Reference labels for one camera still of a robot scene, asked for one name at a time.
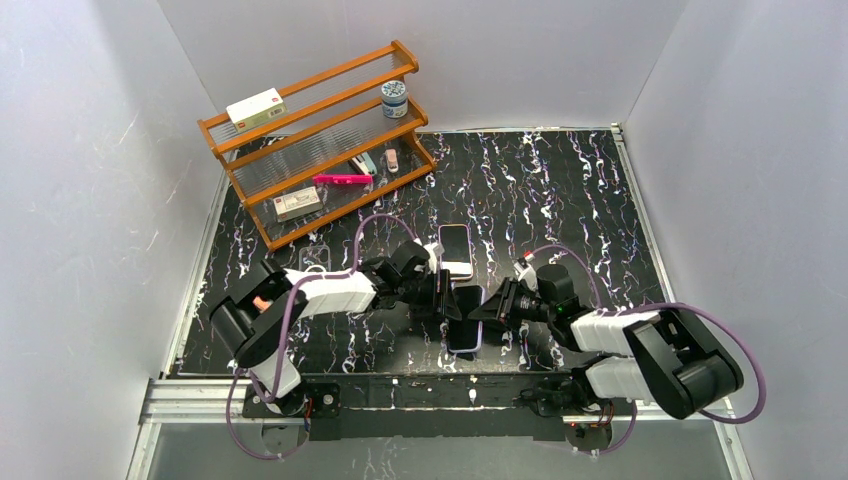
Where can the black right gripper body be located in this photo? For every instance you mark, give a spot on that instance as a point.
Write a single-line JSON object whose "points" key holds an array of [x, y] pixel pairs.
{"points": [[505, 307]]}

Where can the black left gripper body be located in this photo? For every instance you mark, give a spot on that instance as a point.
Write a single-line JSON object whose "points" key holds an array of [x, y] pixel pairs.
{"points": [[436, 295]]}

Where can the black lavender-cased smartphone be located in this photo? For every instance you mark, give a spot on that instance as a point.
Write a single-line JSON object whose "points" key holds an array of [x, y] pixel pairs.
{"points": [[466, 318]]}

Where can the dark purple-edged smartphone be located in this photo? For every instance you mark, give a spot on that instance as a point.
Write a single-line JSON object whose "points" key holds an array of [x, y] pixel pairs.
{"points": [[455, 241]]}

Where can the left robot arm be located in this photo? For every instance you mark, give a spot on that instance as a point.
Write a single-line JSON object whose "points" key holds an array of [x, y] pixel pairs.
{"points": [[253, 318]]}

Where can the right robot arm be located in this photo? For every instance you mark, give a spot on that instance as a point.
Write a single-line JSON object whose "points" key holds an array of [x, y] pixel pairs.
{"points": [[665, 354]]}

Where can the small pink eraser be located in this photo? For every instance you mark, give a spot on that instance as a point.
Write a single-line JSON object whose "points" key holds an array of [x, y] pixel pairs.
{"points": [[391, 159]]}

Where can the teal white stapler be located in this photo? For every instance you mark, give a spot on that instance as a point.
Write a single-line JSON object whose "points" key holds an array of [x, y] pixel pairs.
{"points": [[363, 164]]}

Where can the grey box red label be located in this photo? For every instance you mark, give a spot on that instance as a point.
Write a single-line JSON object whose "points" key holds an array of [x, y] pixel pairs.
{"points": [[297, 204]]}

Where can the pink flat tool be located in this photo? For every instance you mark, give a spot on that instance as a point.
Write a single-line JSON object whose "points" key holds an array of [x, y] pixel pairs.
{"points": [[343, 179]]}

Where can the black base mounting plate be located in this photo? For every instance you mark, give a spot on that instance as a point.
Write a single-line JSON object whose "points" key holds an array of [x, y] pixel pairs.
{"points": [[545, 406]]}

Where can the orange wooden shelf rack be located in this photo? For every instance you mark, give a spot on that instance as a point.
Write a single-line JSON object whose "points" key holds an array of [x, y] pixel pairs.
{"points": [[332, 116]]}

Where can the blue white round jar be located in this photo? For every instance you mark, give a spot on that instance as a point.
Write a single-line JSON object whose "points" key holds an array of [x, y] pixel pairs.
{"points": [[394, 99]]}

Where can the white box red label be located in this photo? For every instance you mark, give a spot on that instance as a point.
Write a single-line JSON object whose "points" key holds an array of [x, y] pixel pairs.
{"points": [[256, 110]]}

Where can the aluminium front rail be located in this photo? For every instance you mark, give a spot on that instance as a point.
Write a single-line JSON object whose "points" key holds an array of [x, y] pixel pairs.
{"points": [[215, 400]]}

